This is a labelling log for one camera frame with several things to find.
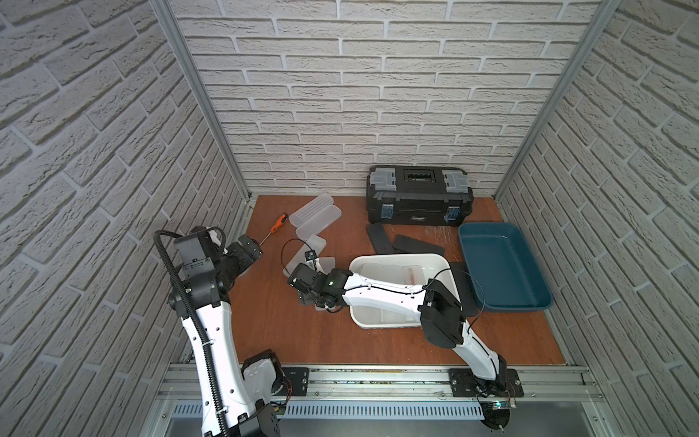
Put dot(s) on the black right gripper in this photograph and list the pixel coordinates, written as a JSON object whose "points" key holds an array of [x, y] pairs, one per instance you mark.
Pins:
{"points": [[329, 275]]}

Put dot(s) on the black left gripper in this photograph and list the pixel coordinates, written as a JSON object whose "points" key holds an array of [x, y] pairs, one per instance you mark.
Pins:
{"points": [[248, 247]]}

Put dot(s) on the small translucent pencil case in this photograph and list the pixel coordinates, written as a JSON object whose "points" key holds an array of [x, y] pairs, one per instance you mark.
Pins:
{"points": [[413, 275]]}

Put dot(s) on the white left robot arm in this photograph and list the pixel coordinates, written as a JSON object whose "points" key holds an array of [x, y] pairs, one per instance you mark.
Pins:
{"points": [[236, 397]]}

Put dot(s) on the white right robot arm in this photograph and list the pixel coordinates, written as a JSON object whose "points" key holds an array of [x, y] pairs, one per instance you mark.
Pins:
{"points": [[437, 309]]}

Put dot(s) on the translucent pencil case with pencil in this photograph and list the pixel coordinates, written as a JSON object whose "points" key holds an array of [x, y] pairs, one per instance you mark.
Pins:
{"points": [[313, 243]]}

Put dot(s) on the smooth translucent pencil case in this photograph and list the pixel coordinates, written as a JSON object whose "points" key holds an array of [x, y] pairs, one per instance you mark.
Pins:
{"points": [[319, 222]]}

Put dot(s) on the long black pencil case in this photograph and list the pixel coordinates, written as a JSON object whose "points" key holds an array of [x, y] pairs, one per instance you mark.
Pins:
{"points": [[379, 239]]}

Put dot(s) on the white plastic storage box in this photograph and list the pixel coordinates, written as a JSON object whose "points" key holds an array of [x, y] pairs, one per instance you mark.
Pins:
{"points": [[388, 268]]}

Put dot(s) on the flat black pencil case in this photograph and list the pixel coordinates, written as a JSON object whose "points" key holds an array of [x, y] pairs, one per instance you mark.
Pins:
{"points": [[404, 244]]}

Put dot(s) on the ribbed translucent pencil case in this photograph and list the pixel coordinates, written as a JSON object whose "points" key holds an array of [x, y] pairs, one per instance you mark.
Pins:
{"points": [[310, 210]]}

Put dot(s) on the teal plastic storage tray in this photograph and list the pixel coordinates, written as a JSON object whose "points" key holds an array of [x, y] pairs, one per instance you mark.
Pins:
{"points": [[507, 277]]}

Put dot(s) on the black plastic toolbox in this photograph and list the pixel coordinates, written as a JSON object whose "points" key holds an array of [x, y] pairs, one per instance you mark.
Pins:
{"points": [[425, 196]]}

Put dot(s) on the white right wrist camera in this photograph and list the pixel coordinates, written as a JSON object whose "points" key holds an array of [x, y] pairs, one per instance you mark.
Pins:
{"points": [[312, 260]]}

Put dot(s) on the orange handled screwdriver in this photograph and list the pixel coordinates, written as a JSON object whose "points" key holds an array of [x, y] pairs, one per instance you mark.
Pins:
{"points": [[279, 223]]}

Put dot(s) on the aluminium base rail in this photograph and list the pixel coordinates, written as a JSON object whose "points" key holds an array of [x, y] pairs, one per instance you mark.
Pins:
{"points": [[418, 392]]}

